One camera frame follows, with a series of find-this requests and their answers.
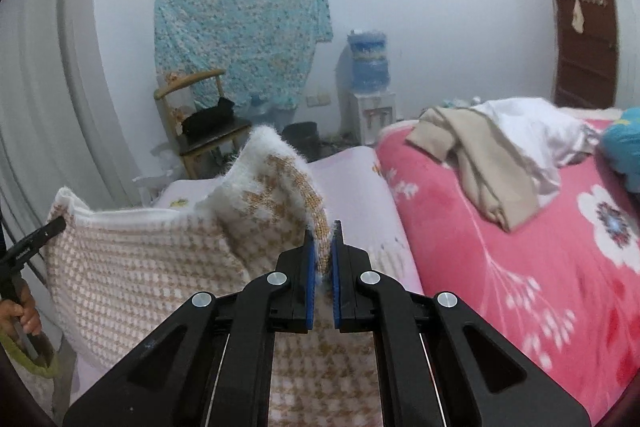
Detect white plastic bags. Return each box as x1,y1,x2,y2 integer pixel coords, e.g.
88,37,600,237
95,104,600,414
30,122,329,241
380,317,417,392
132,142,186,202

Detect wooden chair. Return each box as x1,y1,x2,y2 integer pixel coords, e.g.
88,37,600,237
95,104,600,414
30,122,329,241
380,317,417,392
154,69,253,180

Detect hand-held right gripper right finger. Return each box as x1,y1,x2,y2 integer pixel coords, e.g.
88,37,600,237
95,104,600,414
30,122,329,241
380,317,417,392
330,220,591,427

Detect black bin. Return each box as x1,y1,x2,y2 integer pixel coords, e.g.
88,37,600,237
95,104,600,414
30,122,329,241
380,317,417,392
282,122,320,160

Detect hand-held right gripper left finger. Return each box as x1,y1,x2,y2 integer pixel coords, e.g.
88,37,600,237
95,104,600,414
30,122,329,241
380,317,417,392
62,227,318,427

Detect person's left hand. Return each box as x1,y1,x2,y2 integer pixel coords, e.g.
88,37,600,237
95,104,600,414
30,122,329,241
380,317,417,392
0,292,43,339

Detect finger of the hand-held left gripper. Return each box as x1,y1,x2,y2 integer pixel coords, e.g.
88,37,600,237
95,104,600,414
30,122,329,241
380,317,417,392
0,216,67,279

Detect blue water bottle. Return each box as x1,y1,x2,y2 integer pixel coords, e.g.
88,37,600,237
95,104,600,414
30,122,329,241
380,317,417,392
347,29,390,92

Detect teal floral wall cloth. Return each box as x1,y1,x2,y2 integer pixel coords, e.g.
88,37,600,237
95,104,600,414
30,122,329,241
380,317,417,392
154,0,334,110

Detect grey curtain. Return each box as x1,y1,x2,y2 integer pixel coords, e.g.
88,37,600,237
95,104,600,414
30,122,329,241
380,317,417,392
0,0,151,228

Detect white water dispenser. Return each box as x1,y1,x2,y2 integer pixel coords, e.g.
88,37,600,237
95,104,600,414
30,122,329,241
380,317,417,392
345,89,397,145

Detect teal fluffy blanket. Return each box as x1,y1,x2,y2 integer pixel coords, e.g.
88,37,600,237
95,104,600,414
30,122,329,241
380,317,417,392
600,107,640,192

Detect beige garment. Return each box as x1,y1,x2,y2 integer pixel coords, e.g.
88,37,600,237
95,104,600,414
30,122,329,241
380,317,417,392
405,106,541,233

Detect pink floral blanket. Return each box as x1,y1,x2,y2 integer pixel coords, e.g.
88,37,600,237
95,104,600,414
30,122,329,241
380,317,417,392
375,117,640,423

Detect beige white checked coat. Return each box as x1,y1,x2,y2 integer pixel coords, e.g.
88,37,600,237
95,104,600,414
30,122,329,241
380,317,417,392
45,124,381,427

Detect black bag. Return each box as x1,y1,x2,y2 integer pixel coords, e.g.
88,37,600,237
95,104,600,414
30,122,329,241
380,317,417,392
181,97,236,138

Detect bed with lilac sheet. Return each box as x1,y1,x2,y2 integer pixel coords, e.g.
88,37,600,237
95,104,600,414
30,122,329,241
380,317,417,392
75,144,426,427

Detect white garment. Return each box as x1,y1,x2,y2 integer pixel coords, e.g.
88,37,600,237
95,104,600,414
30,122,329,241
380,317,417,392
470,97,601,208

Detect brown door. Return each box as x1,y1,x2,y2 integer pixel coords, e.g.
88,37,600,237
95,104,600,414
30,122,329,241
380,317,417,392
544,0,621,110

